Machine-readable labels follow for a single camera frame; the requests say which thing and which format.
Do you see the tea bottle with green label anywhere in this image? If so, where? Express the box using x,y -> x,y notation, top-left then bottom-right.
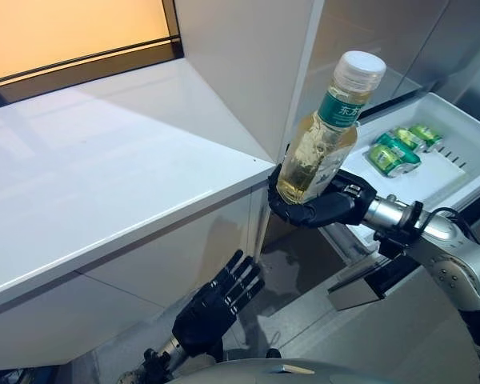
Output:
275,50 -> 387,206

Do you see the grey robot torso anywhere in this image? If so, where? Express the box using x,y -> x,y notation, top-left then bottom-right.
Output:
163,351 -> 480,384

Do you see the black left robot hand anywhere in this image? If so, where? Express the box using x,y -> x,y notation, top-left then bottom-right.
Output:
171,250 -> 266,355

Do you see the white fridge drawer steel front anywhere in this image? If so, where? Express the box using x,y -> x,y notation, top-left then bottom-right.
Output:
319,91 -> 480,311

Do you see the stainless steel fridge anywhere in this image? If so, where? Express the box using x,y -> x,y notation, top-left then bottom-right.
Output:
279,0 -> 480,121

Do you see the white tall cabinet panel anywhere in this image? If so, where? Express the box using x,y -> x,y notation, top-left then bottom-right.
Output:
174,0 -> 325,265

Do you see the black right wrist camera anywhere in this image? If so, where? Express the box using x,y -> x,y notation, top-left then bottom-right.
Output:
374,235 -> 409,258

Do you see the white counter cabinet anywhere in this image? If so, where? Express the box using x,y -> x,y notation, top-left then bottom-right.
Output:
0,58 -> 281,353

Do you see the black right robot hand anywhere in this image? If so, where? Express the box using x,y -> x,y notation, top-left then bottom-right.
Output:
266,162 -> 379,230

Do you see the black window frame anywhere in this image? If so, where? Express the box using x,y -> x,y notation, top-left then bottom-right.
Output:
0,0 -> 185,114

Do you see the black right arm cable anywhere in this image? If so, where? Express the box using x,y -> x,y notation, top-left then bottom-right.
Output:
435,206 -> 480,246

